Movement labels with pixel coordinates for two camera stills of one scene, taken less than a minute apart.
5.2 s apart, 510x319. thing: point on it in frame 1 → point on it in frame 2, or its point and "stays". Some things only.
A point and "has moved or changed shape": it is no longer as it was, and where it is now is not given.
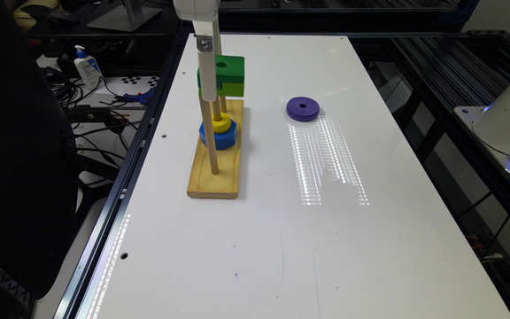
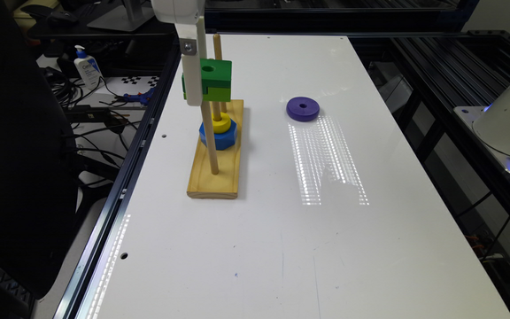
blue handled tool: [142, 97] stays
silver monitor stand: [129, 17] stays
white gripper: [203, 14] → [187, 15]
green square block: [229, 75] has moved or changed shape
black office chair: [24, 162] stays
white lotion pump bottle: [88, 67] stays
